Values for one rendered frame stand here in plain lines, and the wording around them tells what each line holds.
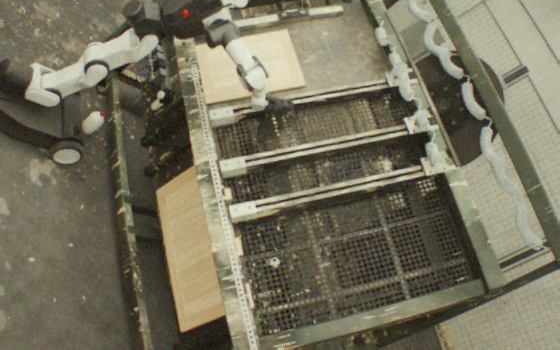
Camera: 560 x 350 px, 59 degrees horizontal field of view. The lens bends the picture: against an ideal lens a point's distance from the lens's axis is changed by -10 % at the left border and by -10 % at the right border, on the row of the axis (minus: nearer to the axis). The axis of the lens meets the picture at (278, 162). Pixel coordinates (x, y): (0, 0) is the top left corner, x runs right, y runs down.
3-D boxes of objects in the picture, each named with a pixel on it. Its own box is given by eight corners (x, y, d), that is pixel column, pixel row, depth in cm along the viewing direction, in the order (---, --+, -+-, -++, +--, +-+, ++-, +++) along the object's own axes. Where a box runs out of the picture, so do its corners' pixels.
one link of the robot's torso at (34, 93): (21, 99, 276) (33, 86, 270) (22, 72, 286) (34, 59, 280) (51, 111, 292) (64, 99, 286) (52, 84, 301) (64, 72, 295)
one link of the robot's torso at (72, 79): (32, 101, 280) (97, 63, 269) (33, 74, 290) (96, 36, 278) (50, 113, 293) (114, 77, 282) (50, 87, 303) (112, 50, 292)
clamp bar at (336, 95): (209, 115, 296) (205, 88, 275) (410, 78, 311) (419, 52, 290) (212, 130, 291) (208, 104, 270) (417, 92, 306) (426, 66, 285)
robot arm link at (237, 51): (268, 66, 242) (243, 34, 251) (243, 81, 241) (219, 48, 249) (271, 79, 253) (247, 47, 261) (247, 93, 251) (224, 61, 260)
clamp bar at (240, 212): (228, 208, 269) (225, 186, 248) (447, 161, 284) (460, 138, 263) (233, 226, 264) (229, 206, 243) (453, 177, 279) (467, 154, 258)
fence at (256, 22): (192, 33, 325) (191, 29, 322) (340, 9, 337) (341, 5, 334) (193, 39, 323) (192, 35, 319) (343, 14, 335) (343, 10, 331)
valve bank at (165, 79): (130, 47, 321) (155, 24, 310) (147, 55, 332) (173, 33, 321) (136, 111, 297) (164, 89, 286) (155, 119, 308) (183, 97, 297)
